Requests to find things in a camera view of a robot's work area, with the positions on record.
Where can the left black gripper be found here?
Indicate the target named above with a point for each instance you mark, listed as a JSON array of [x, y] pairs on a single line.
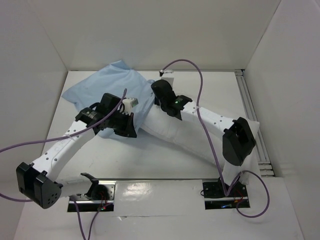
[[129, 125]]

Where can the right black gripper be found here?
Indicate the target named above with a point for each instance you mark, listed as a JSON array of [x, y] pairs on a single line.
[[164, 107]]

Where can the white pillow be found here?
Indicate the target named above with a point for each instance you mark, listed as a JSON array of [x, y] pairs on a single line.
[[189, 136]]

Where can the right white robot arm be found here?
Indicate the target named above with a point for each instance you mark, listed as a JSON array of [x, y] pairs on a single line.
[[238, 140]]

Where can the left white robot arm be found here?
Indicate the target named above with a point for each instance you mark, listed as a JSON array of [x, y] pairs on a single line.
[[39, 180]]

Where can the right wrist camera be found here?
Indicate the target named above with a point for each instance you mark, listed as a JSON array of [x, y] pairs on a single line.
[[168, 75]]

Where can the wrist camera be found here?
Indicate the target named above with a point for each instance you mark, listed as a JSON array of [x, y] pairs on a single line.
[[168, 75], [127, 105]]

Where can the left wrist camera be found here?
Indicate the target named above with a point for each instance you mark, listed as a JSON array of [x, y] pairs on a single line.
[[127, 105]]

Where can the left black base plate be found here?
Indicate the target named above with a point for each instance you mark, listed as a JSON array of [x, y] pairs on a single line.
[[101, 198]]

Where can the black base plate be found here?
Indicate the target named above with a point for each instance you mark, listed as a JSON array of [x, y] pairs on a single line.
[[101, 198], [215, 199]]

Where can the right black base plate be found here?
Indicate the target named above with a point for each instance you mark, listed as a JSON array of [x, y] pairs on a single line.
[[215, 199]]

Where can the aluminium rail frame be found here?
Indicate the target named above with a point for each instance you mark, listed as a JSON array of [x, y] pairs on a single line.
[[260, 152]]

